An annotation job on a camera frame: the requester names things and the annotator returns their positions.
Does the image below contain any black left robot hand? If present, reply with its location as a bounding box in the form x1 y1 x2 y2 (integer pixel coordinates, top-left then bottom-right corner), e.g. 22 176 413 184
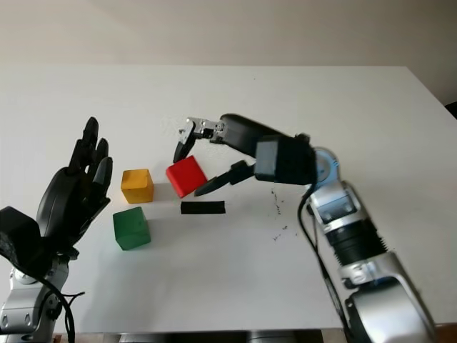
35 116 114 257

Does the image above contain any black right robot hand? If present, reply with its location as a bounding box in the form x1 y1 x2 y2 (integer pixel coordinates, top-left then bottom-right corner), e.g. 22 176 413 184
172 114 297 198

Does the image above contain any red wooden cube block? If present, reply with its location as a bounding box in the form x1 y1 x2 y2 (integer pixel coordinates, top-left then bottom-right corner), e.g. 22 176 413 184
166 155 209 199

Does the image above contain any green wooden cube block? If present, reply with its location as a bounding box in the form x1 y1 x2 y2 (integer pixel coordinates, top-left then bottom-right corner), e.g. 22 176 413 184
112 206 151 251

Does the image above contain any yellow wooden cube block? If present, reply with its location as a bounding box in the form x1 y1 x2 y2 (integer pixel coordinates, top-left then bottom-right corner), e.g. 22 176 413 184
120 168 154 204

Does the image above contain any small black block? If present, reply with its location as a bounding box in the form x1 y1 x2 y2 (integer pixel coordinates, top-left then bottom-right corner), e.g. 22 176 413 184
180 201 226 216

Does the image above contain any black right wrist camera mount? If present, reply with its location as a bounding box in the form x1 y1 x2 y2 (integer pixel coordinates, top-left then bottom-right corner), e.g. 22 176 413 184
255 134 317 186

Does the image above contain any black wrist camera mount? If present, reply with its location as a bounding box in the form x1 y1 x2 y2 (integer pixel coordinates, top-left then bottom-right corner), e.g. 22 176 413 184
255 134 317 186
0 206 47 276

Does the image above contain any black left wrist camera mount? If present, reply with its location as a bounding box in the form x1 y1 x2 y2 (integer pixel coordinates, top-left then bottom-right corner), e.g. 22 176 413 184
0 206 47 276

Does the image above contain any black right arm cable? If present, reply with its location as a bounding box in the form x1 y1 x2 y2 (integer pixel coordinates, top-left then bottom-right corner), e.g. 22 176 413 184
298 184 354 343

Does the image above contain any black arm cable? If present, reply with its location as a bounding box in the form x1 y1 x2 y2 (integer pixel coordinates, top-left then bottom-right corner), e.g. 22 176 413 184
35 274 86 343
298 184 354 343

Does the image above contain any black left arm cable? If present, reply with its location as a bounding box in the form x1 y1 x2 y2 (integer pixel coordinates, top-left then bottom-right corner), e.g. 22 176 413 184
35 274 86 343

